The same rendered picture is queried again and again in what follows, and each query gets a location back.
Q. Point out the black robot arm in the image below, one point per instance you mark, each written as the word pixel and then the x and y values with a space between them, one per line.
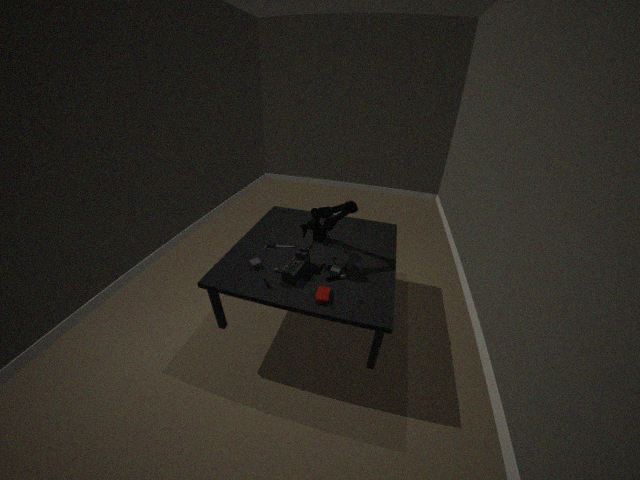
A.
pixel 326 212

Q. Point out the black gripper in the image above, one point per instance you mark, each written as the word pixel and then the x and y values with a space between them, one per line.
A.
pixel 320 231

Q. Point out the red block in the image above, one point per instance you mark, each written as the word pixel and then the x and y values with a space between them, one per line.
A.
pixel 322 295

